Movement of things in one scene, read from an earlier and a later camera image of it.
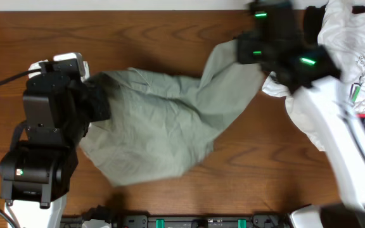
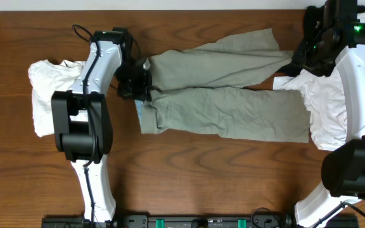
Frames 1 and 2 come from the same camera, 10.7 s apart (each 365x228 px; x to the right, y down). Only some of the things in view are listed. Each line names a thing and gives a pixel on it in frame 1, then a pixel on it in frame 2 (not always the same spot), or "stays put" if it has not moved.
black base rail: x=270 y=220 stays put
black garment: x=313 y=19 stays put
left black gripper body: x=90 y=109 → x=131 y=84
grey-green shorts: x=162 y=125 → x=202 y=91
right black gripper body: x=252 y=51 → x=318 y=62
